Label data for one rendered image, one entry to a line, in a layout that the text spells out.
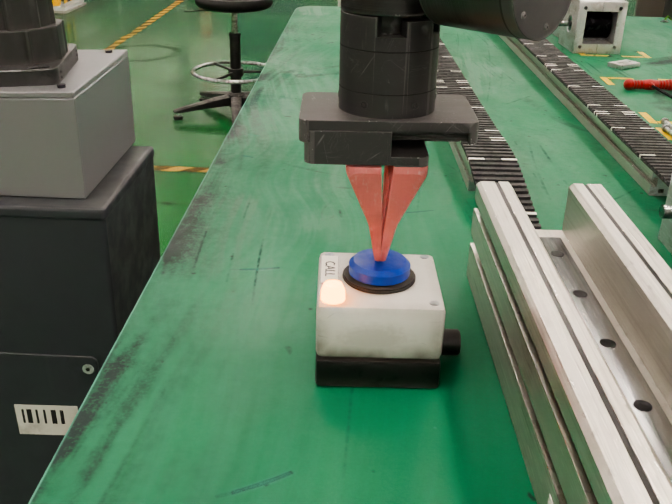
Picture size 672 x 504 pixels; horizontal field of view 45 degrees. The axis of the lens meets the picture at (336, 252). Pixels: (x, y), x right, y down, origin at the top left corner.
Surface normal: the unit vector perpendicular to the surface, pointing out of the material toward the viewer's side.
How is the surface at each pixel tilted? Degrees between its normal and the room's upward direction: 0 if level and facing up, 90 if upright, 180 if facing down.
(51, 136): 90
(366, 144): 89
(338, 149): 89
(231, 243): 0
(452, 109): 0
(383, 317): 90
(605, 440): 0
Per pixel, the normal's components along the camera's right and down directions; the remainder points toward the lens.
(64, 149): -0.04, 0.43
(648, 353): -1.00, -0.03
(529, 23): 0.71, 0.31
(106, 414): 0.03, -0.90
